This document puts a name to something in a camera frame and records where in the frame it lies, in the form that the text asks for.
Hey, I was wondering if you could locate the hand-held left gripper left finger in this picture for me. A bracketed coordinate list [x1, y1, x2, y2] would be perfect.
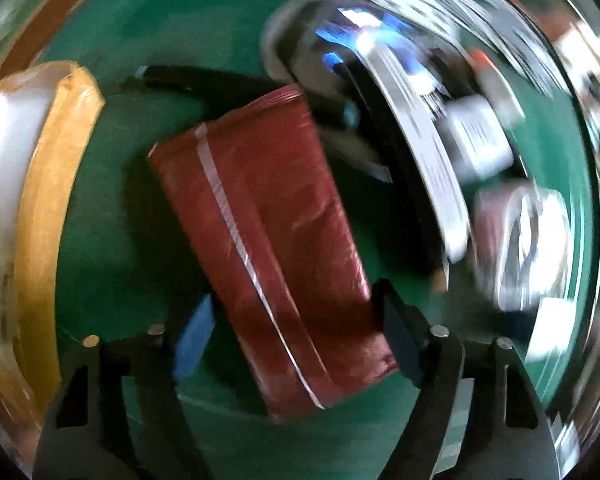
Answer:
[32, 295, 217, 480]

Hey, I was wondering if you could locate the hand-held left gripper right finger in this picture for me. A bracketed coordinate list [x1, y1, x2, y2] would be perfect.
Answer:
[372, 279, 563, 480]

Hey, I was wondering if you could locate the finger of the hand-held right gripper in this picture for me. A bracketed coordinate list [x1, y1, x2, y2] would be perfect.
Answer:
[300, 94, 397, 184]

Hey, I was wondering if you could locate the dark red foil packet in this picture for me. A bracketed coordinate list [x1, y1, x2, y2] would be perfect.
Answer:
[147, 84, 400, 423]

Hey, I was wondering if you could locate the black pen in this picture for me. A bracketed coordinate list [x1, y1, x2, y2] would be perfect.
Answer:
[125, 64, 301, 97]

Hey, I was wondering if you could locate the cardboard box with yellow tape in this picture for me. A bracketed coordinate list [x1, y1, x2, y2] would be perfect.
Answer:
[0, 60, 105, 426]

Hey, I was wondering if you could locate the small white labelled box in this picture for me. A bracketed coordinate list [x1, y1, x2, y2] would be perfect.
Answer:
[447, 94, 515, 181]

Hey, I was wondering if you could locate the tape roll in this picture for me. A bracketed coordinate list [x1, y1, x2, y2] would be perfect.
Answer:
[472, 182, 573, 311]

